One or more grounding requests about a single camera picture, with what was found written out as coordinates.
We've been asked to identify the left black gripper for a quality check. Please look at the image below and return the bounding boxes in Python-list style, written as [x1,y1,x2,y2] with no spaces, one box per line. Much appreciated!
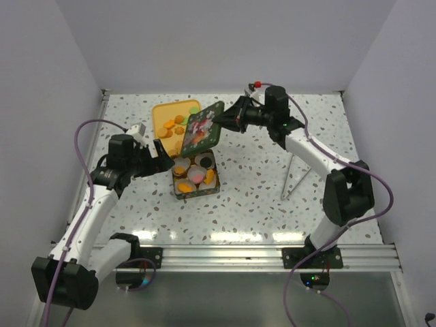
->
[125,138,174,178]

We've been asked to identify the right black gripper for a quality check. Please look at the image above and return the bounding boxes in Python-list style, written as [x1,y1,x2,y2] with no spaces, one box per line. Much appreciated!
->
[213,95,273,134]

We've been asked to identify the orange flower cookie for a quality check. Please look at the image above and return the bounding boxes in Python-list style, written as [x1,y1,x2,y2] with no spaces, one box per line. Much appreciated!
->
[173,166,186,176]

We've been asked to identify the green gold cookie tin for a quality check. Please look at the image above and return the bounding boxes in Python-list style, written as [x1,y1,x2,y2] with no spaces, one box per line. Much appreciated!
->
[172,150,221,200]

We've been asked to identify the orange fish cookie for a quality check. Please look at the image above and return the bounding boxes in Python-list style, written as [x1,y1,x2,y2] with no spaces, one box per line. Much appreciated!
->
[177,183,193,193]
[204,169,215,185]

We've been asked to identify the gold tin lid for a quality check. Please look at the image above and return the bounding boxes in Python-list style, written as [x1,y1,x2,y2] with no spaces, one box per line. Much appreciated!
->
[181,101,225,157]

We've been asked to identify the pink round cookie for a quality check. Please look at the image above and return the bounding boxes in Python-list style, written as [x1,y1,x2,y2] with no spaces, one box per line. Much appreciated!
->
[191,174,204,184]

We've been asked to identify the black sandwich cookie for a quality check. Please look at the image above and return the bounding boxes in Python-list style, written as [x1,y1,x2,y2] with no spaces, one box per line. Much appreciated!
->
[200,157,214,169]

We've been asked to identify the yellow plastic tray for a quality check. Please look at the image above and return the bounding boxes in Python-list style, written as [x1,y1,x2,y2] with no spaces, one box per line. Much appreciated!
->
[152,99,201,157]

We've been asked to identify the metal tongs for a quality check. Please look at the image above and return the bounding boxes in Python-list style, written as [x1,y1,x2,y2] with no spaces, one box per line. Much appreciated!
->
[280,153,311,201]

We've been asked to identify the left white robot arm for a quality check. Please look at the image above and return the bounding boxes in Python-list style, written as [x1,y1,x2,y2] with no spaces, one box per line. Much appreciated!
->
[31,134,174,310]

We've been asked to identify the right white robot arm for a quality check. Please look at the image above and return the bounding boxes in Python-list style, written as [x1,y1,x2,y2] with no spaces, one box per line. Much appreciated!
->
[213,84,375,268]

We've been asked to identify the white paper cup top left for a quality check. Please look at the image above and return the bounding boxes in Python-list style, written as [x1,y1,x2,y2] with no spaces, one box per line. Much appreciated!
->
[172,157,191,177]

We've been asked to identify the white paper cup bottom left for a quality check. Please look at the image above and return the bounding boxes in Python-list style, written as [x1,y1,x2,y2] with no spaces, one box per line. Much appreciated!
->
[174,178,197,194]

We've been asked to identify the white paper cup centre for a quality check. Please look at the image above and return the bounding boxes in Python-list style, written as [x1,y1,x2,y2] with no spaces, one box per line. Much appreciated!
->
[187,166,207,181]

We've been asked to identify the green round cookie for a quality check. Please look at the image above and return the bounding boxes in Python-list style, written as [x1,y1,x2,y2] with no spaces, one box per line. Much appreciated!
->
[189,107,200,114]

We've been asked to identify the white paper cup bottom right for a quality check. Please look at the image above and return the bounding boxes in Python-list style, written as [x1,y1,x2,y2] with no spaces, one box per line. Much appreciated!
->
[198,178,217,191]

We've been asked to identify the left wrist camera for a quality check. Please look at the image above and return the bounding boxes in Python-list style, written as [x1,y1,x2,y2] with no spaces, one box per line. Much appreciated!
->
[125,123,146,142]

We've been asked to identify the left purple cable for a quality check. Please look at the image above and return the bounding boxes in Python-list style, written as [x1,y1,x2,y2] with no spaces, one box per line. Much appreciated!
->
[42,119,157,327]

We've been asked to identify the purple cable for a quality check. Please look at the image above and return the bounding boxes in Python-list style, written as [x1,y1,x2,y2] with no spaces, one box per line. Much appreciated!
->
[42,119,157,327]
[258,82,394,327]

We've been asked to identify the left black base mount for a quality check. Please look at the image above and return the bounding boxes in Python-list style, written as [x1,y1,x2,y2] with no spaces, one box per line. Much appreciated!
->
[117,247,163,270]

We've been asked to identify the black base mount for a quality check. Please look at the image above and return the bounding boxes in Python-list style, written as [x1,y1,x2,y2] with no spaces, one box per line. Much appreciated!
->
[281,247,344,270]
[117,247,163,270]

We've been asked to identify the aluminium rail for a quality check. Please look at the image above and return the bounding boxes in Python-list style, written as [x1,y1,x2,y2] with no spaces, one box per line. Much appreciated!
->
[91,243,403,273]

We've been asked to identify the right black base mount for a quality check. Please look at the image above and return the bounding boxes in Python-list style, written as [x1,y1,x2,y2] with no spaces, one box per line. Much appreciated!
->
[281,247,344,270]

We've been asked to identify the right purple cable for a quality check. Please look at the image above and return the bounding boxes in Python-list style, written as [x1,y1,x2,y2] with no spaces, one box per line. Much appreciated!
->
[258,82,394,327]

